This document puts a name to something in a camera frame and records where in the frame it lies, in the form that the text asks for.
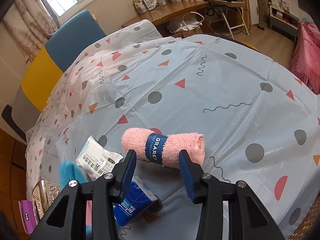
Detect white wet wipes pack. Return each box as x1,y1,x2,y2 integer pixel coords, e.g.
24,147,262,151
76,136,123,181

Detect pink towel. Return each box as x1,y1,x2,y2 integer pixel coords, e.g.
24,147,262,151
121,128,205,168

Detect blue plush mouse toy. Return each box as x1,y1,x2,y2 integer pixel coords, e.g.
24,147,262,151
59,161,87,189

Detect blue tissue pack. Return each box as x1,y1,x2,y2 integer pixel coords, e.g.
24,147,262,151
113,176,161,226

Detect gold glitter tissue box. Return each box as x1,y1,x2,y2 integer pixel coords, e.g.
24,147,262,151
31,179,61,224

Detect patterned white tablecloth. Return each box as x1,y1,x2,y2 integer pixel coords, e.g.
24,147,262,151
26,21,319,238

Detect purple tissue pack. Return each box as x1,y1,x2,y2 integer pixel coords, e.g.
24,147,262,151
18,200,37,235

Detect grey yellow blue sofa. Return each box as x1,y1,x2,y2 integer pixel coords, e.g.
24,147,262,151
8,10,106,133

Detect white tote bag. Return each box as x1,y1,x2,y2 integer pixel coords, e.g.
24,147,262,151
167,11,205,34

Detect pink ruffled blanket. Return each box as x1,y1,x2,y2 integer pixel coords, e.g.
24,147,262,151
291,21,320,95

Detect long wooden desk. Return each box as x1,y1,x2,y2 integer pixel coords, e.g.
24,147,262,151
121,2,208,28

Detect packages on desk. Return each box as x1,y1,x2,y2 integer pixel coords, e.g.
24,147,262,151
132,0,167,14

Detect white folding chair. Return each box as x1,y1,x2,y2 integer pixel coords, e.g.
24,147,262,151
198,0,251,40

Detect beige patterned curtain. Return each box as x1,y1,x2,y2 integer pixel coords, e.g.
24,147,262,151
2,0,60,66

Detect white shelf unit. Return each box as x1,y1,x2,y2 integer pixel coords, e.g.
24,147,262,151
268,0,299,40

